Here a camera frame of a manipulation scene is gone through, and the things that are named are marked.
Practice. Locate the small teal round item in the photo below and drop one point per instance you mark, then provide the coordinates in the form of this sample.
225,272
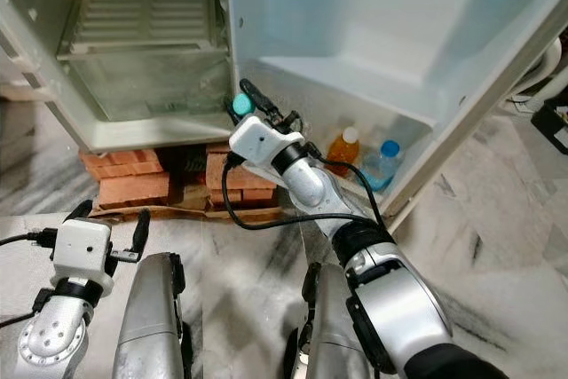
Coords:
241,105

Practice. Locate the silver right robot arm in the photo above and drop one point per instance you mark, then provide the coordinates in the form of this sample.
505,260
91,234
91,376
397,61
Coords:
399,308

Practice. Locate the white fridge door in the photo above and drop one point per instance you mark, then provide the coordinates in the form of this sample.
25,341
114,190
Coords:
390,24

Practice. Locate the red clay brick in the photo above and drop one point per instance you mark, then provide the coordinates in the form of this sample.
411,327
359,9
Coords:
124,166
240,200
133,191
215,166

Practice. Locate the orange juice bottle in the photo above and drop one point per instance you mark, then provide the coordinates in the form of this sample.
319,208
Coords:
343,150

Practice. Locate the silver left robot leg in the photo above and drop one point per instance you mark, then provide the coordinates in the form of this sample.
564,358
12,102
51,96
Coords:
155,326

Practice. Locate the silver robot leg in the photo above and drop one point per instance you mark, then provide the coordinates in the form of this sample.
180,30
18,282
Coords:
328,326
155,326

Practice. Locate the clear crisper drawer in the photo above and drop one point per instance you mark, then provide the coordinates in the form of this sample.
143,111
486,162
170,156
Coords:
142,86

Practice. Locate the blue capped water bottle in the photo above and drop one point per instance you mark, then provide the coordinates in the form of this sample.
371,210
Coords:
382,164

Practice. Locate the silver right robot leg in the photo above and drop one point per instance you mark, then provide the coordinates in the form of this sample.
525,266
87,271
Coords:
328,326

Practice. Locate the black power adapter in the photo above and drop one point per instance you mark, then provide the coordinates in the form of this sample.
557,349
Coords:
552,126

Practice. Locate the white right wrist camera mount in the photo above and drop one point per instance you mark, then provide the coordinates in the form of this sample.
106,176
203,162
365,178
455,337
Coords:
257,138

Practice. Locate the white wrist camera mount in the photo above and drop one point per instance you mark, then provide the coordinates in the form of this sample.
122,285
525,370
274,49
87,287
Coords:
82,250
257,138

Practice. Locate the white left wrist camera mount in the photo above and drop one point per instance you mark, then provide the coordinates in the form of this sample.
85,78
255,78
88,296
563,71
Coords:
82,250

